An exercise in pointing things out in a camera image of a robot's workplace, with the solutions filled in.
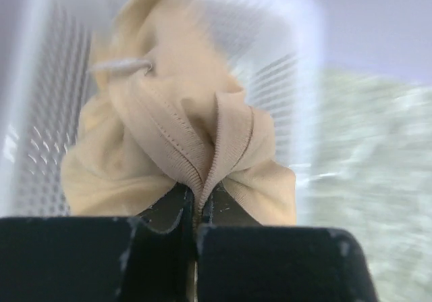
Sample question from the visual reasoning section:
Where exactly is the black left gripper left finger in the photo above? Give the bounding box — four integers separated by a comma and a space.
1, 184, 193, 301

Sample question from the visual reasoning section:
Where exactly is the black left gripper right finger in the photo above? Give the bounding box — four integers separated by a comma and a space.
196, 184, 378, 302

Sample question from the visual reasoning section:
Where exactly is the beige t-shirt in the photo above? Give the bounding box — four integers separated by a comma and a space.
61, 0, 296, 226

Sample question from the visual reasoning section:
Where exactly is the white plastic basket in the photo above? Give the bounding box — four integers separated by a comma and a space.
1, 0, 324, 224

